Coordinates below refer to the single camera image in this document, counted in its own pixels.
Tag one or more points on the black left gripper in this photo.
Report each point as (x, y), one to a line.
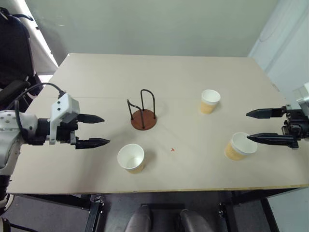
(65, 133)

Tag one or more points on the black office chair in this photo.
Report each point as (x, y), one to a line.
(14, 55)

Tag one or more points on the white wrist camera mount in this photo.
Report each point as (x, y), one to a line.
(63, 107)
(304, 97)

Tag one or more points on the yellow paper cup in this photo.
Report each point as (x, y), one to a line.
(132, 158)
(209, 101)
(239, 147)

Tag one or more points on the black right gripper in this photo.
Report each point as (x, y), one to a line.
(295, 125)

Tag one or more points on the black table frame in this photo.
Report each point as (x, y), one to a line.
(154, 207)

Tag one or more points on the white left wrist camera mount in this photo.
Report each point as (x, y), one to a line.
(63, 107)

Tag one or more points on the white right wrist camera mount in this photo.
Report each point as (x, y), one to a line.
(304, 97)

